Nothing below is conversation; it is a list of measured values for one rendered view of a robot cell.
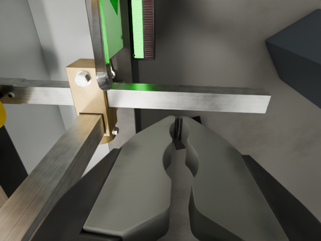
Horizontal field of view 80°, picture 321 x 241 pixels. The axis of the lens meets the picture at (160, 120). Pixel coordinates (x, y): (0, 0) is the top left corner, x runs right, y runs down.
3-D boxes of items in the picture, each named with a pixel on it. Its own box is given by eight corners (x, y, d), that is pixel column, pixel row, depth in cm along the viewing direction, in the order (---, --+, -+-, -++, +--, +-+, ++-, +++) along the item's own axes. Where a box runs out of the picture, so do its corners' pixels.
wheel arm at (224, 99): (261, 84, 31) (273, 95, 27) (255, 103, 33) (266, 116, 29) (1, 75, 33) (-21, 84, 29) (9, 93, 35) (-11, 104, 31)
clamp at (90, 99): (113, 59, 30) (103, 68, 26) (122, 129, 38) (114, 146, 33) (75, 57, 31) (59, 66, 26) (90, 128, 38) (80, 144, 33)
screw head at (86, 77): (90, 71, 26) (86, 73, 25) (92, 85, 28) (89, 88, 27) (75, 70, 27) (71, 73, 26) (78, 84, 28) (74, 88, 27)
